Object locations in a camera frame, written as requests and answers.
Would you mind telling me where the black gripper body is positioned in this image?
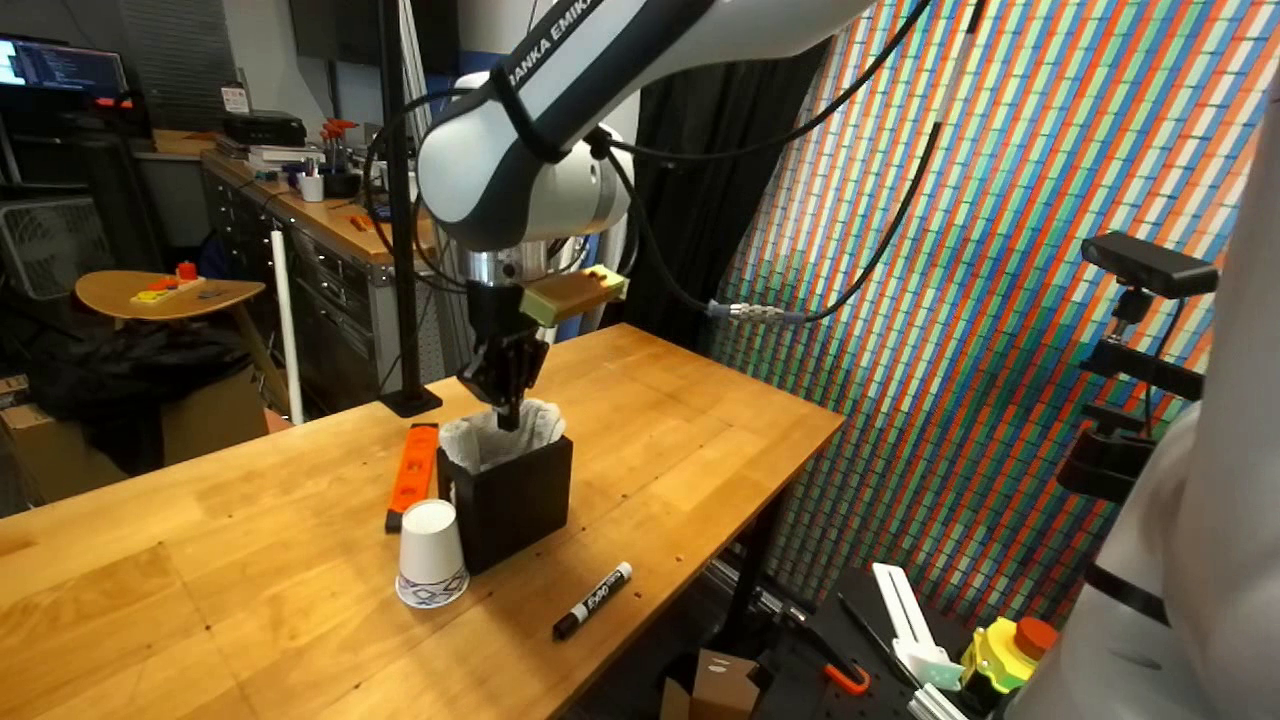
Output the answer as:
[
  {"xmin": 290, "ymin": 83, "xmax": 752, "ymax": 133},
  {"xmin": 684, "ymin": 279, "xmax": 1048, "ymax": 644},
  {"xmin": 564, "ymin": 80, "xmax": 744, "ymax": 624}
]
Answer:
[{"xmin": 460, "ymin": 279, "xmax": 553, "ymax": 393}]

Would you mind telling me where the white cloth towel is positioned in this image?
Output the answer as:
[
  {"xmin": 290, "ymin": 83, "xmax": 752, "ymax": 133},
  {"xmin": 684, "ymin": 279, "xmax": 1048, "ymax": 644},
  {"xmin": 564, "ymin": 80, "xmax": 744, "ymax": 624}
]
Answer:
[{"xmin": 435, "ymin": 398, "xmax": 568, "ymax": 475}]

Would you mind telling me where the black perforated box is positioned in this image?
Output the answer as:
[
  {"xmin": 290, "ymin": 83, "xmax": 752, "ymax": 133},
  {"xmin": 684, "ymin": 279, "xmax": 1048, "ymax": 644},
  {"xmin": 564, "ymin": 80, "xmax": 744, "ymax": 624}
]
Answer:
[{"xmin": 432, "ymin": 434, "xmax": 577, "ymax": 582}]

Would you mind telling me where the large cardboard box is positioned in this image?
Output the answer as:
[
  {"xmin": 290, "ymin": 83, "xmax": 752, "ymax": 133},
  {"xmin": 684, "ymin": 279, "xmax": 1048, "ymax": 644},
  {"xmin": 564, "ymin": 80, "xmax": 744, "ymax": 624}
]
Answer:
[{"xmin": 0, "ymin": 365, "xmax": 276, "ymax": 513}]

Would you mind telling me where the brown cardboard box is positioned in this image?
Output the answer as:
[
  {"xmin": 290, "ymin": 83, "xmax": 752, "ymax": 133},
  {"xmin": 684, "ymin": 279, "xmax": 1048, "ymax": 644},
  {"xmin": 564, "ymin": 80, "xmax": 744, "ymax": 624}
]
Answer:
[{"xmin": 654, "ymin": 644, "xmax": 769, "ymax": 720}]

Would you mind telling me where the black vertical pole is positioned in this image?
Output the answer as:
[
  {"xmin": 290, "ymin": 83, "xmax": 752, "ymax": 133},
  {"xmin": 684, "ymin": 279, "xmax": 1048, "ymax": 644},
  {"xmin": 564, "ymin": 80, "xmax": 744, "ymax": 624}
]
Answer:
[{"xmin": 376, "ymin": 0, "xmax": 446, "ymax": 421}]

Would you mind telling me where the orange utility tool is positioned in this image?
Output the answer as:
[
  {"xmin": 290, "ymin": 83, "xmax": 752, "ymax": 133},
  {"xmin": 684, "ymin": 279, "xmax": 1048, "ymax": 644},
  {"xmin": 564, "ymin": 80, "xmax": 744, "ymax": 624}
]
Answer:
[{"xmin": 379, "ymin": 421, "xmax": 445, "ymax": 536}]

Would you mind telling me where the white paper cup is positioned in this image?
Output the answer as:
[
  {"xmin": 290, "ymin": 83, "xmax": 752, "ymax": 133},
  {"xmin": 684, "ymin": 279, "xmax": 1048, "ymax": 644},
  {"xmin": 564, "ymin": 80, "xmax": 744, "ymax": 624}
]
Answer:
[{"xmin": 393, "ymin": 496, "xmax": 473, "ymax": 611}]

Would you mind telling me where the wooden top workbench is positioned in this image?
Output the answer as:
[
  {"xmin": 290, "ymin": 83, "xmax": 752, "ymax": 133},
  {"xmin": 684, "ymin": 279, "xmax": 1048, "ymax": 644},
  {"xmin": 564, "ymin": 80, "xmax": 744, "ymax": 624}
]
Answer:
[{"xmin": 197, "ymin": 146, "xmax": 473, "ymax": 413}]

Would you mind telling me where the black curtain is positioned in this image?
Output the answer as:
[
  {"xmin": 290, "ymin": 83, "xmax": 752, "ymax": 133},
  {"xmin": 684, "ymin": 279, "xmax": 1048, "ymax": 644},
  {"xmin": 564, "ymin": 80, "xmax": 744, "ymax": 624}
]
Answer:
[{"xmin": 616, "ymin": 38, "xmax": 844, "ymax": 353}]

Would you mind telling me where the black marker pen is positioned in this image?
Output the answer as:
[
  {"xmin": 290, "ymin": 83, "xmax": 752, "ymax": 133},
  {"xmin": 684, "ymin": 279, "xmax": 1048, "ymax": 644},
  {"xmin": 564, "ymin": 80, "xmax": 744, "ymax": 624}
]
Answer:
[{"xmin": 548, "ymin": 557, "xmax": 639, "ymax": 644}]

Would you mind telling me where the short white slanted pole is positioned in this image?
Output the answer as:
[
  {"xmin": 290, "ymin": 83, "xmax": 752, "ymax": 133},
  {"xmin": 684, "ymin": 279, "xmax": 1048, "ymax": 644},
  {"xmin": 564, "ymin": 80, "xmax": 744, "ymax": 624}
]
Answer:
[{"xmin": 269, "ymin": 228, "xmax": 313, "ymax": 428}]

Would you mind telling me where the round wooden stool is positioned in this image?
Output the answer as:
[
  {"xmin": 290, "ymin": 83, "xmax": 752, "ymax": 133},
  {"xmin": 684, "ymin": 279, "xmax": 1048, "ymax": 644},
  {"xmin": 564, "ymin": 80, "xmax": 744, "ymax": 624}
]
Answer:
[{"xmin": 71, "ymin": 264, "xmax": 271, "ymax": 329}]

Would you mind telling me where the small red yellow object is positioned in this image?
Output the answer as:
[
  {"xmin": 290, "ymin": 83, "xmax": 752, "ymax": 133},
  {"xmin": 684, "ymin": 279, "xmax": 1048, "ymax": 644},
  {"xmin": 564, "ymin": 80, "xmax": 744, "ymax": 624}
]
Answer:
[{"xmin": 128, "ymin": 260, "xmax": 210, "ymax": 314}]

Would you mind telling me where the black bag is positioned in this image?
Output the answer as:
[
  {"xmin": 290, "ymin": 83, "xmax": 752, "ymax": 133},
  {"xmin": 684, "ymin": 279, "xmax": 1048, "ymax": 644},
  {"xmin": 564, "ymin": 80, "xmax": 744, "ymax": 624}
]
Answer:
[{"xmin": 24, "ymin": 316, "xmax": 255, "ymax": 475}]

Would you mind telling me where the multicoloured patterned panel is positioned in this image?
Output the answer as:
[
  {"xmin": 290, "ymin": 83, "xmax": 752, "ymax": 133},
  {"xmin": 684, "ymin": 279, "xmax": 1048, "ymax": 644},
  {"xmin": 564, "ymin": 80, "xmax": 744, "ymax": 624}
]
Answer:
[{"xmin": 711, "ymin": 0, "xmax": 1280, "ymax": 636}]

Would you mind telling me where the computer monitor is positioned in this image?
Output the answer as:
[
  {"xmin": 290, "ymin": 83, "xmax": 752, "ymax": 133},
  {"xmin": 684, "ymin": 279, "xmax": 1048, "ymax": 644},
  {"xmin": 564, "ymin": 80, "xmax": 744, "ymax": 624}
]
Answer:
[{"xmin": 0, "ymin": 34, "xmax": 132, "ymax": 99}]

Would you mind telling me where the yellow emergency stop button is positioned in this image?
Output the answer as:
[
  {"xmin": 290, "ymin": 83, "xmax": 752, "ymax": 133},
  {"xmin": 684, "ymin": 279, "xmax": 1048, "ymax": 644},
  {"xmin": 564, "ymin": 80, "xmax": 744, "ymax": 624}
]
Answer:
[{"xmin": 961, "ymin": 611, "xmax": 1063, "ymax": 696}]

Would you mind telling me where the brown yellow wrist camera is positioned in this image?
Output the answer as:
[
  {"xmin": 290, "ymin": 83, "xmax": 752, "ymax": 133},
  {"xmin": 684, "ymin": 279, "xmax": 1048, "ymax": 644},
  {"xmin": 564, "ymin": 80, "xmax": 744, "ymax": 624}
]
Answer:
[{"xmin": 514, "ymin": 260, "xmax": 630, "ymax": 334}]

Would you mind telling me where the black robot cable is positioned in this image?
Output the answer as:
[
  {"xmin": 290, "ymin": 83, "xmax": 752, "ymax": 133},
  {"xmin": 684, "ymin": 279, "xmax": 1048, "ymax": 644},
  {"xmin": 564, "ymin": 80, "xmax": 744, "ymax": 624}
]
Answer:
[{"xmin": 583, "ymin": 116, "xmax": 949, "ymax": 329}]

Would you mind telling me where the orange handled clamp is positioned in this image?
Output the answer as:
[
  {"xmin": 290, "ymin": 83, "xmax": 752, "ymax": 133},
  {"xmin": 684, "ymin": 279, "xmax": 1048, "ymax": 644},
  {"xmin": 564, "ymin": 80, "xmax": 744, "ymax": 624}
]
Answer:
[{"xmin": 795, "ymin": 636, "xmax": 881, "ymax": 700}]

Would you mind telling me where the white metal bracket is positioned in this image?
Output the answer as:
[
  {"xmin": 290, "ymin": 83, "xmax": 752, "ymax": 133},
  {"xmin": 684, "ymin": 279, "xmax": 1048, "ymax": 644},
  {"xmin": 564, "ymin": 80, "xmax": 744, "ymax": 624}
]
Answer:
[{"xmin": 869, "ymin": 560, "xmax": 969, "ymax": 691}]

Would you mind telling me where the black camera stand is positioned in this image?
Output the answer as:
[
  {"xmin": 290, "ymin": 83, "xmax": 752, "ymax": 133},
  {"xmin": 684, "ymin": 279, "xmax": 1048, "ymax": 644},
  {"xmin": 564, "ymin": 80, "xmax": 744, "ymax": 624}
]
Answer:
[{"xmin": 1056, "ymin": 284, "xmax": 1213, "ymax": 507}]

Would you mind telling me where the black camera on stand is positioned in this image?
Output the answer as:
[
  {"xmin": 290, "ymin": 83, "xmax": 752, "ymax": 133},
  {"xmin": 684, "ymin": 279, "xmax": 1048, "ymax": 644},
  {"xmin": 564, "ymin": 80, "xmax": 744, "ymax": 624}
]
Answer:
[{"xmin": 1075, "ymin": 228, "xmax": 1221, "ymax": 299}]

